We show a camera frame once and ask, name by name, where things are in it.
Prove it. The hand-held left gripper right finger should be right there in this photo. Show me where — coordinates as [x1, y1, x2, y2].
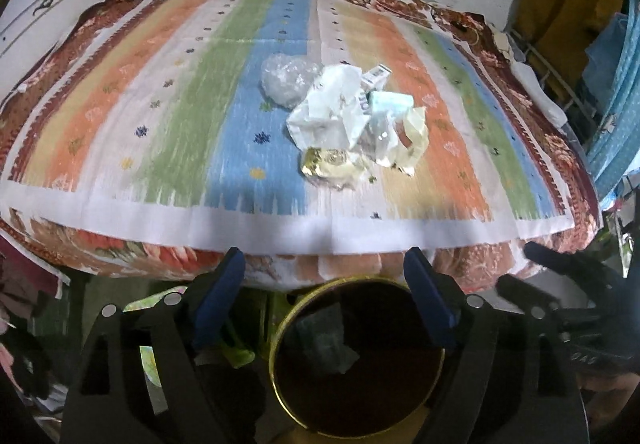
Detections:
[404, 247, 590, 444]

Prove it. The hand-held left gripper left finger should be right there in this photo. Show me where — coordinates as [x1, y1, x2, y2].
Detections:
[62, 247, 266, 444]

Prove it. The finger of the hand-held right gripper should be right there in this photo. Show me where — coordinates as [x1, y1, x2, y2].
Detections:
[496, 275, 601, 325]
[524, 242, 621, 287]

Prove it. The dark gold-rimmed trash bin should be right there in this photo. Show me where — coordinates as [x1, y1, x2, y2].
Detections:
[268, 278, 446, 439]

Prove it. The pale yellow wrapper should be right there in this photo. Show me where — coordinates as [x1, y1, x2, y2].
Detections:
[394, 107, 430, 175]

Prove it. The gold foil wrapper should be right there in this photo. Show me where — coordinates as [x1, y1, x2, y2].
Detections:
[299, 147, 368, 187]

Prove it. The clear plastic wrapper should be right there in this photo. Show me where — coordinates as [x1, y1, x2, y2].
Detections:
[357, 114, 401, 166]

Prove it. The green and white packet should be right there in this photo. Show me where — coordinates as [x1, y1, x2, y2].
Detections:
[367, 91, 415, 117]

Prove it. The white paper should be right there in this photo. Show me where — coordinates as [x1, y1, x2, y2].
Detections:
[286, 64, 373, 152]

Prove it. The clear plastic bag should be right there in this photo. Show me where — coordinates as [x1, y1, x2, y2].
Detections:
[259, 53, 323, 108]

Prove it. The small white carton box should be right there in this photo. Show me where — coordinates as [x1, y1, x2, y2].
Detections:
[361, 65, 392, 92]

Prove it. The person's right hand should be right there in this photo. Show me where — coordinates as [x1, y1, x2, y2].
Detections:
[575, 370, 640, 430]

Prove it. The green cartoon floor mat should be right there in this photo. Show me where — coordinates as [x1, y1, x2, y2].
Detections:
[120, 289, 261, 370]

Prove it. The grey crumpled paper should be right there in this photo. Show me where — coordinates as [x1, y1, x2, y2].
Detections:
[295, 307, 362, 375]

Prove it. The blue patterned cloth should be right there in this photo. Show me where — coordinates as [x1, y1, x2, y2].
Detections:
[582, 0, 640, 200]

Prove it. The white cloth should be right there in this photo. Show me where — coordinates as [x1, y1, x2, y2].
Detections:
[510, 59, 568, 127]

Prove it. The striped pastel blanket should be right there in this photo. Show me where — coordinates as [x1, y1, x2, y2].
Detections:
[0, 0, 576, 257]

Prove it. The metal rack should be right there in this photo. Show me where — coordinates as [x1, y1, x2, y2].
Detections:
[507, 27, 601, 125]

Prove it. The dark red cloth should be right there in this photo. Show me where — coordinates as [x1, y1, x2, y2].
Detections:
[0, 234, 68, 307]

